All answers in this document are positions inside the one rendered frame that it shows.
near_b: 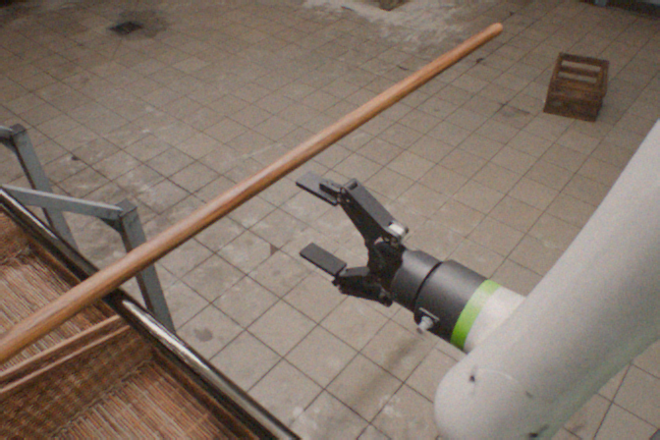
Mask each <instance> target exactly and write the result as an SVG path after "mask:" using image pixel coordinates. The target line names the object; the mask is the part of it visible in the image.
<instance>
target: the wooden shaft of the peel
mask: <svg viewBox="0 0 660 440"><path fill-rule="evenodd" d="M501 32H502V26H501V25H500V24H493V25H491V26H490V27H488V28H485V29H483V30H482V31H480V32H479V34H477V35H475V36H474V37H472V38H471V39H468V40H467V41H465V42H463V43H462V44H460V45H459V46H457V47H455V48H454V49H451V50H450V51H448V52H446V54H445V55H443V56H442V57H440V58H439V59H437V60H434V61H433V62H431V63H430V64H428V65H426V66H425V67H423V68H422V69H420V70H417V72H416V73H414V74H413V75H411V76H410V77H408V78H406V79H405V80H402V81H401V82H398V83H397V84H395V85H394V86H392V87H390V89H388V90H386V91H385V92H383V93H381V94H380V95H378V96H377V97H375V98H373V99H371V100H369V101H368V102H366V103H365V104H363V106H361V107H360V108H358V109H357V110H355V111H353V112H352V113H350V114H349V115H347V116H346V117H343V118H341V119H340V121H338V122H337V123H335V124H333V125H332V126H329V127H328V128H326V129H324V130H323V131H321V132H320V133H318V134H317V135H314V137H312V138H310V139H309V140H307V141H305V142H304V143H301V144H300V145H298V146H296V147H295V148H293V150H292V151H290V152H287V153H286V154H284V155H283V156H281V157H280V158H278V159H276V160H274V161H272V162H271V163H269V165H267V166H266V167H264V168H263V169H261V170H258V171H257V172H255V173H254V174H252V175H251V176H249V177H247V179H245V180H243V181H242V182H240V183H238V184H237V185H235V186H234V187H232V188H229V189H228V190H226V192H224V193H223V194H221V195H219V196H218V197H215V198H214V199H212V200H210V201H209V202H207V203H206V204H204V205H203V206H202V207H201V208H199V209H198V210H196V211H195V212H193V213H191V214H190V215H188V216H186V217H184V218H182V219H181V220H179V222H178V223H176V224H174V225H173V226H171V227H169V228H167V229H165V230H164V231H162V232H161V233H159V234H158V235H156V237H153V238H152V239H150V240H149V241H147V242H145V243H144V244H142V245H141V246H139V247H136V248H134V249H133V250H131V252H130V253H128V254H126V255H125V256H123V257H122V258H120V259H117V260H116V261H114V262H113V263H111V264H109V265H108V266H106V268H105V269H103V270H102V271H100V272H97V273H96V274H94V275H93V276H91V277H89V278H88V279H86V280H85V281H83V282H81V284H78V285H77V286H76V287H74V288H73V289H72V290H70V291H69V292H67V293H66V294H64V295H62V296H61V297H58V298H57V299H55V300H53V301H52V302H50V304H48V305H46V306H45V307H43V308H42V309H40V310H39V311H36V312H34V313H33V314H31V315H30V316H28V317H26V318H25V319H23V320H22V322H20V323H18V324H17V325H14V326H13V327H11V328H10V329H8V330H6V331H5V332H3V333H2V334H0V366H1V365H2V364H4V363H5V362H7V361H8V360H10V359H11V358H14V357H15V356H16V355H17V354H19V353H20V352H22V351H23V350H25V349H26V348H28V347H29V346H31V345H32V344H35V343H36V342H38V341H39V340H41V339H42V338H44V336H45V335H47V334H48V333H50V332H51V331H53V330H54V329H57V328H59V327H60V326H62V325H63V324H65V323H66V322H68V321H69V320H71V319H72V318H74V316H75V315H77V314H79V313H81V312H82V311H84V310H85V309H87V308H88V307H90V306H91V305H93V304H94V303H96V302H99V301H100V299H102V298H103V297H105V296H106V295H108V294H109V293H111V292H112V291H114V290H115V289H118V288H119V287H121V286H122V285H124V284H125V283H127V281H128V280H130V279H131V278H133V277H134V276H137V275H138V274H139V273H140V272H142V271H143V270H145V269H146V268H148V267H150V265H151V264H154V263H155V262H157V261H158V260H160V259H161V258H163V257H164V256H166V255H167V254H169V253H171V252H173V251H174V249H176V248H178V247H179V246H181V245H182V244H184V243H185V242H188V241H189V240H191V239H192V238H194V237H195V235H197V234H198V233H200V232H201V231H204V230H205V229H207V228H208V227H210V226H211V225H213V224H214V223H216V222H218V220H220V219H221V218H223V217H224V216H226V215H227V214H229V213H230V212H233V211H234V210H236V209H237V208H239V207H241V205H242V204H244V203H245V202H248V201H249V200H251V199H252V198H254V197H255V196H257V195H258V194H260V192H263V191H264V190H266V189H267V188H269V187H270V186H272V185H273V184H276V183H277V182H279V181H280V180H282V178H283V177H285V176H286V175H288V174H290V173H292V172H293V171H295V170H296V169H298V168H299V167H301V166H302V165H304V163H305V162H307V161H308V160H310V159H311V158H313V157H314V156H316V155H318V154H320V153H321V152H323V151H324V149H326V148H327V147H329V146H332V145H333V144H335V143H336V142H338V141H339V140H341V139H342V138H345V137H347V136H348V134H350V133H351V132H353V131H354V130H356V129H357V128H360V127H361V126H363V125H364V124H366V123H367V122H369V121H370V119H372V118H374V117H376V116H377V115H379V114H380V113H382V112H383V111H385V110H386V109H389V108H390V107H392V106H393V105H395V103H396V102H398V101H399V100H401V99H402V98H405V97H406V96H408V95H409V94H411V93H412V92H414V91H415V90H417V89H418V88H420V87H421V86H423V85H424V84H426V83H428V82H429V81H431V80H432V79H435V78H436V77H438V76H439V75H441V74H442V73H444V72H445V71H447V69H448V68H450V67H452V66H454V65H455V64H457V63H458V62H460V61H461V60H463V59H464V58H466V56H469V55H470V54H472V53H473V52H475V51H476V49H478V48H479V47H481V46H482V45H485V44H486V43H488V42H489V41H491V40H492V39H494V38H495V37H497V36H498V35H500V34H501Z"/></svg>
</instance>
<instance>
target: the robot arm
mask: <svg viewBox="0 0 660 440"><path fill-rule="evenodd" d="M296 186H297V187H299V188H301V189H303V190H306V191H307V192H308V193H310V194H312V195H314V196H315V197H318V198H320V199H322V200H324V201H325V202H327V203H329V204H332V205H334V206H336V205H338V204H340V206H341V208H342V209H343V211H344V212H346V214H347V215H348V216H349V218H350V219H351V222H352V223H353V224H354V226H355V227H356V229H357V231H358V232H360V233H361V236H362V237H363V239H364V245H365V246H366V249H367V257H368V261H367V262H366V266H362V267H353V268H346V267H348V262H346V261H344V260H342V259H340V258H339V257H337V256H335V255H334V254H332V253H329V252H328V251H326V250H325V249H323V247H321V246H319V245H316V244H315V243H313V242H311V243H310V244H308V245H307V246H306V247H303V248H302V250H301V251H300V252H299V255H300V257H302V258H304V259H306V260H308V261H309V262H311V264H312V265H314V266H316V267H318V268H320V269H321V270H323V271H324V272H326V273H328V274H329V275H332V276H333V278H335V279H334V280H333V281H332V284H333V285H334V286H335V287H337V286H338V285H340V287H339V288H338V290H339V293H340V294H342V295H347V296H351V297H356V298H361V299H366V300H370V301H375V302H379V303H381V304H383V305H385V307H388V308H390V307H391V305H392V304H393V303H397V304H399V305H402V306H403V307H404V308H405V309H406V310H408V311H410V312H411V313H413V321H414V323H415V324H416V325H419V326H418V327H416V328H415V330H416V331H418V332H419V333H420V334H423V333H424V331H425V330H426V331H428V332H430V333H431V334H434V335H436V336H438V337H439V338H441V340H443V341H444V342H446V343H447V344H450V345H452V346H453V347H455V348H456V349H458V350H459V351H461V352H463V353H464V354H467V357H464V358H463V359H462V360H461V361H460V362H458V363H457V364H456V365H455V366H453V367H452V368H451V369H449V370H448V371H447V373H446V375H445V376H444V377H443V379H442V380H441V382H440V384H439V386H438V389H437V392H435V396H434V401H433V417H434V423H435V427H436V430H437V432H438V435H440V437H441V439H442V440H551V439H552V438H553V437H554V435H555V434H556V433H557V431H558V430H560V429H561V428H562V427H563V426H564V425H565V424H566V423H567V422H568V421H569V418H570V417H571V416H572V415H573V414H574V413H576V412H577V411H578V410H579V409H580V408H581V407H582V406H583V405H584V404H585V402H586V401H587V400H588V399H589V398H590V397H591V396H593V395H594V394H595V393H596V392H598V391H599V390H600V389H601V388H602V386H603V385H604V384H605V383H606V382H607V381H608V380H610V379H612V378H613V377H614V376H615V375H616V374H617V373H618V372H619V370H621V369H622V368H623V367H624V366H625V365H626V364H629V363H630V362H631V361H632V360H633V359H634V358H636V357H637V355H638V354H640V353H641V352H642V351H643V350H644V349H647V348H648V347H649V346H650V345H652V344H653V343H654V342H655V341H657V340H658V338H659V337H660V118H659V119H658V121H657V123H656V124H655V126H654V127H653V128H652V130H651V131H650V133H649V134H648V136H647V137H646V140H645V141H644V142H643V144H642V145H641V146H640V147H639V148H638V150H637V151H636V153H635V154H634V155H633V158H632V160H631V161H630V163H629V164H628V166H627V167H626V169H625V170H624V173H623V174H622V176H621V177H619V179H618V180H617V181H616V183H615V184H614V186H613V187H612V189H611V190H610V192H609V193H608V194H607V196H606V197H605V199H604V200H603V201H602V203H601V205H600V207H598V208H597V209H596V211H595V212H594V214H593V215H592V216H591V218H590V219H589V220H588V223H587V224H586V225H585V227H584V228H583V229H582V231H581V232H580V233H578V235H577V237H576V238H575V240H574V241H573V242H572V243H571V245H570V246H569V247H568V249H567V250H566V251H565V253H564V255H563V256H562V257H560V258H559V259H558V261H557V262H556V263H555V264H554V266H553V268H552V269H551V270H550V271H549V272H548V274H547V275H546V276H545V277H543V278H542V279H541V281H540V283H539V284H538V285H537V286H536V287H535V288H534V290H533V291H532V292H531V293H530V294H529V295H528V296H526V297H525V296H522V295H520V294H518V293H515V292H513V291H511V290H508V289H506V288H504V287H502V286H500V285H499V284H497V283H495V282H492V281H490V279H488V278H486V277H485V276H483V275H481V274H479V273H477V272H474V271H472V270H471V269H469V268H467V267H465V266H463V265H462V264H461V263H459V262H458V261H456V260H454V259H448V260H446V261H441V260H440V259H438V258H436V257H434V256H432V255H429V254H428V253H426V252H424V251H422V250H410V249H409V248H407V247H406V246H405V245H404V244H403V240H404V237H405V236H406V235H407V233H408V232H409V228H408V227H407V226H406V225H404V224H403V223H400V222H398V220H397V219H395V218H394V217H393V216H392V215H391V214H390V213H389V211H388V210H387V209H385V208H384V206H383V205H382V204H381V203H380V202H379V201H378V200H377V199H376V198H375V197H374V196H373V195H371V194H370V193H369V191H368V190H367V189H366V188H365V187H364V186H363V185H362V184H361V183H360V182H359V181H358V180H356V178H352V179H351V180H350V181H348V182H347V183H346V184H343V185H342V186H341V185H339V184H337V183H335V182H333V181H330V180H328V178H323V177H321V176H319V175H316V174H314V173H312V172H311V171H309V172H307V173H306V174H304V175H302V176H300V177H299V179H298V180H296ZM347 199H348V200H349V201H347ZM379 238H381V239H382V242H377V243H375V242H376V241H377V240H378V239H379ZM344 268H346V269H344ZM375 283H377V284H375Z"/></svg>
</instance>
